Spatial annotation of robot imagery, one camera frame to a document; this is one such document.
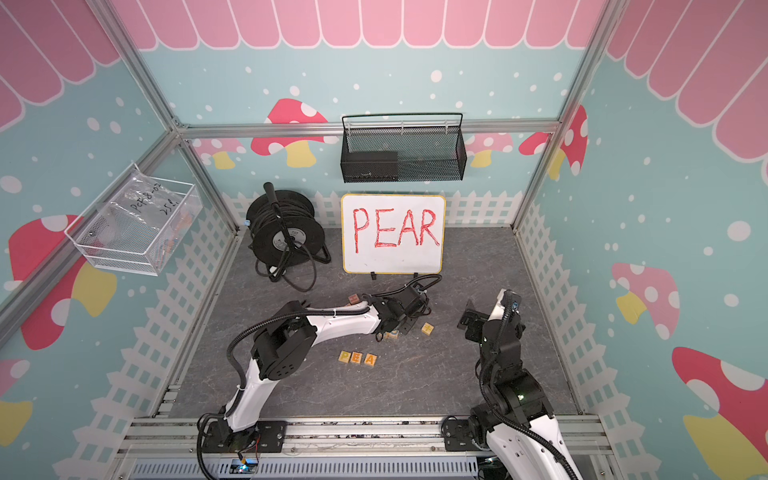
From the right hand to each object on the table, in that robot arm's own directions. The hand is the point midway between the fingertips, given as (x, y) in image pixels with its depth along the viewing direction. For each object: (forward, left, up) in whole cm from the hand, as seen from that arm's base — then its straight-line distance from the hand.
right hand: (484, 306), depth 74 cm
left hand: (+9, +20, -21) cm, 30 cm away
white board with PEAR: (+32, +23, -7) cm, 40 cm away
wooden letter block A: (-5, +30, -20) cm, 36 cm away
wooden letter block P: (-4, +37, -21) cm, 43 cm away
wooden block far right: (+4, +12, -20) cm, 24 cm away
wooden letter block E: (-5, +34, -21) cm, 40 cm away
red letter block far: (+15, +36, -21) cm, 44 cm away
